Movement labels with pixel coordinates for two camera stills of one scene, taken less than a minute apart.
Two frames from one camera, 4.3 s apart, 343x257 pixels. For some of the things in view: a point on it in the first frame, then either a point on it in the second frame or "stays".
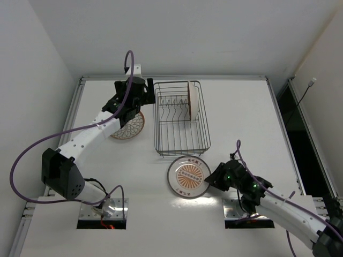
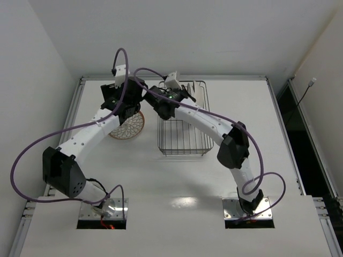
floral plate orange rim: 131,128 stays
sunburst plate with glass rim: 186,175 → 188,89
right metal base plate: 233,209 stays
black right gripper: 218,176 → 183,94
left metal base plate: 112,209 stays
